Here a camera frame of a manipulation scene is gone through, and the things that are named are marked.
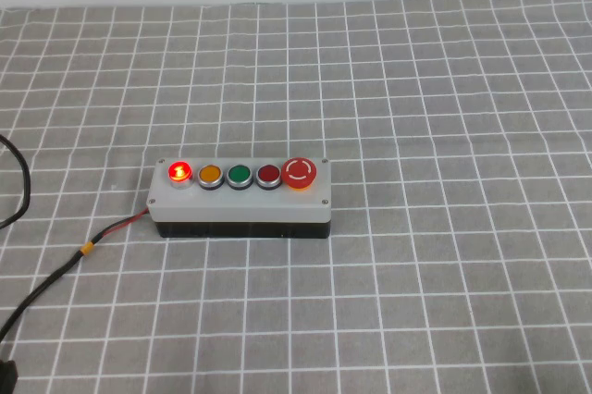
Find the red indicator lamp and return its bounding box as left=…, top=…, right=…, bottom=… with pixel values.
left=166, top=160, right=194, bottom=191

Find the green push button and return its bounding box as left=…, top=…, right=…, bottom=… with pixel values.
left=226, top=163, right=253, bottom=191

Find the red mushroom emergency stop button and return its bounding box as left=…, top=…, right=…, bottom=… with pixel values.
left=280, top=156, right=317, bottom=192

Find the dark red push button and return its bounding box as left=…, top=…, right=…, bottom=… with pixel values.
left=255, top=163, right=282, bottom=191

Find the yellow push button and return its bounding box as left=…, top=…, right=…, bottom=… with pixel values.
left=197, top=164, right=222, bottom=191

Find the grey checkered tablecloth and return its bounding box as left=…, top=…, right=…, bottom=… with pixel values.
left=0, top=0, right=592, bottom=394

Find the thin black cable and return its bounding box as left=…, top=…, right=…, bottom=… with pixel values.
left=0, top=133, right=32, bottom=230

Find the grey and black switch box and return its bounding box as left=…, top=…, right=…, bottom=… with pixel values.
left=146, top=156, right=333, bottom=240

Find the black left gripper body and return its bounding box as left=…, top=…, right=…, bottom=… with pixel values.
left=0, top=355, right=19, bottom=394

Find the red and black power cable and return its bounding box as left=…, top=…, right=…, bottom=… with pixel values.
left=0, top=208, right=152, bottom=344

